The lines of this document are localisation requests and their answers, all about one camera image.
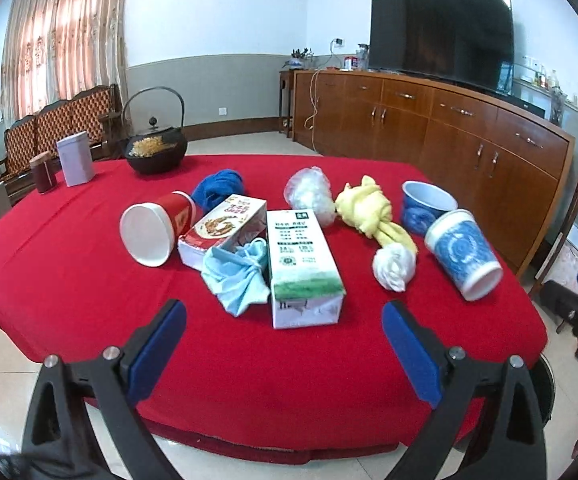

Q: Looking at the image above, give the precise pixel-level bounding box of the blue white paper cup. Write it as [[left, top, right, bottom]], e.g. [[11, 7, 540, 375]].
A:
[[425, 209, 503, 301]]

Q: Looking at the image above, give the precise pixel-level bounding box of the blue white paper bowl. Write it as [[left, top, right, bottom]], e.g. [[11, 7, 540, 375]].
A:
[[401, 180, 458, 236]]

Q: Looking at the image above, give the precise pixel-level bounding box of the white tissue ball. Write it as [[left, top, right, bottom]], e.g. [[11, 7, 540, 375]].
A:
[[371, 243, 416, 292]]

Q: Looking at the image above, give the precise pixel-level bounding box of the red white paper cup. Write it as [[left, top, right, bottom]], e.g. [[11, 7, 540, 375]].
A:
[[118, 191, 201, 268]]

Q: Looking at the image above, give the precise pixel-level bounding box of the light blue cloth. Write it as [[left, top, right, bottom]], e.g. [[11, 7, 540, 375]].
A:
[[201, 237, 271, 318]]

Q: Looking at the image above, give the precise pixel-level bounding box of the green white milk carton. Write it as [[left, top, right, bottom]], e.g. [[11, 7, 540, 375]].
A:
[[266, 209, 345, 330]]

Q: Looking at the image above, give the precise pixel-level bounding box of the yellow cloth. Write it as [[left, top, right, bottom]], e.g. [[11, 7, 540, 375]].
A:
[[335, 176, 418, 255]]

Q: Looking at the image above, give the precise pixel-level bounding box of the red white food box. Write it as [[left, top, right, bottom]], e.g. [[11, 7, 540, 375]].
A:
[[177, 194, 267, 271]]

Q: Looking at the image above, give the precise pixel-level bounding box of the black round trash bin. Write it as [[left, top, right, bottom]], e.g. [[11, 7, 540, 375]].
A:
[[529, 354, 556, 426]]

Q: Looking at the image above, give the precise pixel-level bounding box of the pink floral cushion panel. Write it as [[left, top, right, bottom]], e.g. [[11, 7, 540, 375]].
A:
[[544, 226, 578, 295]]

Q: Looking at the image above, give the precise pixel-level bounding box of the dark carved wooden stand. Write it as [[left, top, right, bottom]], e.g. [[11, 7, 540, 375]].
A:
[[529, 148, 578, 331]]

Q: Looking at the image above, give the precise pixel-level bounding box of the long wooden sideboard cabinet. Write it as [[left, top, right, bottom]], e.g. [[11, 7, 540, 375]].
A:
[[280, 70, 574, 274]]

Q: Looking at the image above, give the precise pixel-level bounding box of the red tablecloth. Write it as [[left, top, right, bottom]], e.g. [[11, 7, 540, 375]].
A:
[[0, 154, 550, 465]]

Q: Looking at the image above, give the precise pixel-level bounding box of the dark brown cylindrical jar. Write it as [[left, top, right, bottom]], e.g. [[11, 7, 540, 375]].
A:
[[30, 151, 57, 194]]

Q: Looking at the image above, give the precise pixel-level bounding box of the black flat screen television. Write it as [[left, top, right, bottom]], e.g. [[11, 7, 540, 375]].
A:
[[368, 0, 515, 94]]

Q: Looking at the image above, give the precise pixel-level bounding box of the white rectangular tin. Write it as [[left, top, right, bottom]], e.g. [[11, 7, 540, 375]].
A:
[[57, 131, 95, 186]]

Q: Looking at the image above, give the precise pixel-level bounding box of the white crumpled plastic bag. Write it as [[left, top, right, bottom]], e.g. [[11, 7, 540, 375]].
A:
[[283, 166, 336, 228]]

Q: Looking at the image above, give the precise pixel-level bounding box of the wooden lattice bench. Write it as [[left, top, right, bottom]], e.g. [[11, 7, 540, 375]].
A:
[[0, 84, 122, 203]]

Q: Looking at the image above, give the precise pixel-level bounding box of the beige patterned curtain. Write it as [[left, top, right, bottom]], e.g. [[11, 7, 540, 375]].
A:
[[0, 0, 127, 125]]

